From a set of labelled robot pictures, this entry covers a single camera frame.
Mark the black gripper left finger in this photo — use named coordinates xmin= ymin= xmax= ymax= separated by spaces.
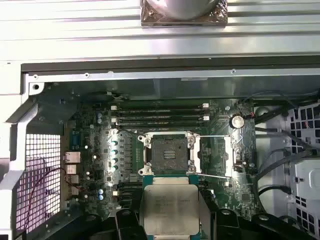
xmin=74 ymin=209 xmax=148 ymax=240

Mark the red and black wire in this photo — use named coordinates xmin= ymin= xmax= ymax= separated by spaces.
xmin=27 ymin=166 xmax=86 ymax=226

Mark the silver-topped CPU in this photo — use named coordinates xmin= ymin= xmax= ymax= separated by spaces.
xmin=139 ymin=174 xmax=201 ymax=240

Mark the wire locking lever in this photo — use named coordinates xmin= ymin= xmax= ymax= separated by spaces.
xmin=194 ymin=171 xmax=232 ymax=179

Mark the square brown base plate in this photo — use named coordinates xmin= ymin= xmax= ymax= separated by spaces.
xmin=139 ymin=0 xmax=229 ymax=27

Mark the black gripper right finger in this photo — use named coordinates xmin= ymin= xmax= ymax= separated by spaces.
xmin=199 ymin=188 xmax=313 ymax=240

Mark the metal drive cage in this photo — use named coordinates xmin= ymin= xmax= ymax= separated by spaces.
xmin=287 ymin=104 xmax=320 ymax=240

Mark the black cable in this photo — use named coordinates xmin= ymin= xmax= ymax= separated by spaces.
xmin=254 ymin=147 xmax=313 ymax=181
xmin=256 ymin=185 xmax=292 ymax=201
xmin=254 ymin=126 xmax=312 ymax=154

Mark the green motherboard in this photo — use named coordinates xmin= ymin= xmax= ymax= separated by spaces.
xmin=63 ymin=98 xmax=257 ymax=226

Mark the CPU socket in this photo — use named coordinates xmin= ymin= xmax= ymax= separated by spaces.
xmin=137 ymin=131 xmax=203 ymax=176

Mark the silver coin cell battery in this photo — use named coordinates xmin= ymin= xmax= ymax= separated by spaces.
xmin=229 ymin=114 xmax=245 ymax=130

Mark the RAM slot with white clips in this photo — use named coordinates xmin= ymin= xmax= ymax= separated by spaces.
xmin=111 ymin=102 xmax=210 ymax=110
xmin=112 ymin=187 xmax=213 ymax=196
xmin=111 ymin=115 xmax=211 ymax=122

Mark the black and grey PC case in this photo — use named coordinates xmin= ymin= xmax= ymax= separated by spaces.
xmin=0 ymin=56 xmax=320 ymax=240

